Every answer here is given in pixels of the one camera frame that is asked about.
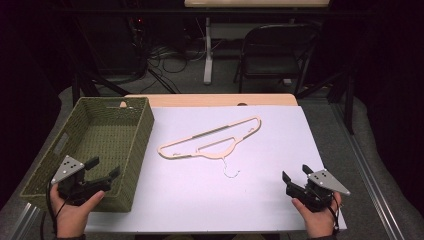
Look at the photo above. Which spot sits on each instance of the black metal stand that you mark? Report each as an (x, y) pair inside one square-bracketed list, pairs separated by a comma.
[(340, 96), (91, 83)]

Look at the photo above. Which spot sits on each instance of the green woven basket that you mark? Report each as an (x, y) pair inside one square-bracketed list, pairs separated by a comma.
[(100, 140)]

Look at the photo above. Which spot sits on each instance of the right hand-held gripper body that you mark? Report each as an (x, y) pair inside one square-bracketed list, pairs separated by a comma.
[(316, 191)]

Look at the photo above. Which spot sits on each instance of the person's left hand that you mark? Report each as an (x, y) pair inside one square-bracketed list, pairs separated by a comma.
[(75, 215)]

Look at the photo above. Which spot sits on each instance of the black folding chair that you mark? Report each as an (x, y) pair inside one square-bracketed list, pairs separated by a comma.
[(276, 56)]

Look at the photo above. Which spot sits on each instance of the white table leg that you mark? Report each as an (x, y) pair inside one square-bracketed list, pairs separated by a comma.
[(208, 50)]

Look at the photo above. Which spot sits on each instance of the beige clothes hanger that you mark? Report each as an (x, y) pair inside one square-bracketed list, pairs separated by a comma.
[(213, 140)]

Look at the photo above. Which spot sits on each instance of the white sheet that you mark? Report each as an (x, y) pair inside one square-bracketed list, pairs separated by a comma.
[(206, 200)]

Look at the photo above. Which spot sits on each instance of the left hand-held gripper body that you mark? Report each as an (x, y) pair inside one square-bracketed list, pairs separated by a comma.
[(71, 183)]

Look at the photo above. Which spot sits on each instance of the person's right hand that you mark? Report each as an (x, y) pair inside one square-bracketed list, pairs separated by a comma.
[(318, 220)]

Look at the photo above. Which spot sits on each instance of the light wooden table top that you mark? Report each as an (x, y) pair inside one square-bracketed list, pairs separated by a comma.
[(213, 99)]

